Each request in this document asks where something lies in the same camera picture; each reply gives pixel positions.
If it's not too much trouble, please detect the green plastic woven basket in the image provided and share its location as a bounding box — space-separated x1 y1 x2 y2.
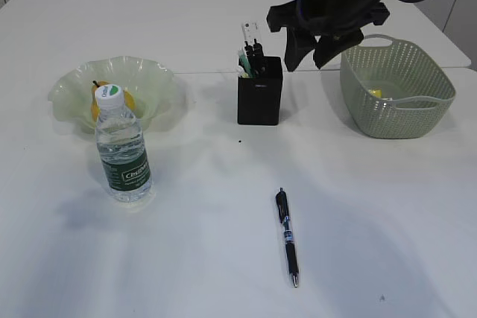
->
340 36 456 139

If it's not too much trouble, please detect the green wavy glass plate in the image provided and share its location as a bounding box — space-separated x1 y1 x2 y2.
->
48 56 188 133

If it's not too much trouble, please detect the black square pen holder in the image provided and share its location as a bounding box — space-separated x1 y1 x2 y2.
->
237 57 283 126

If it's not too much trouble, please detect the black gel pen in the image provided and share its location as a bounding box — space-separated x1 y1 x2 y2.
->
252 38 266 76
244 40 255 71
275 188 300 288

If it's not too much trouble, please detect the clear water bottle green label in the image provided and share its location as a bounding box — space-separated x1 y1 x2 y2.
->
92 81 152 203

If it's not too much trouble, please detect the transparent plastic ruler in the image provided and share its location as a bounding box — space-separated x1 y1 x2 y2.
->
241 22 263 51

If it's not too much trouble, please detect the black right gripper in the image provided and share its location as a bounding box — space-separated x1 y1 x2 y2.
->
267 0 389 71

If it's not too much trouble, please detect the teal green pen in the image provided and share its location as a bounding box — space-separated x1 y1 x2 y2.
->
238 49 253 78

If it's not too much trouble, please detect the yellow pear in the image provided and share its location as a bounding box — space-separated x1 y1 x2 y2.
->
90 80 136 121

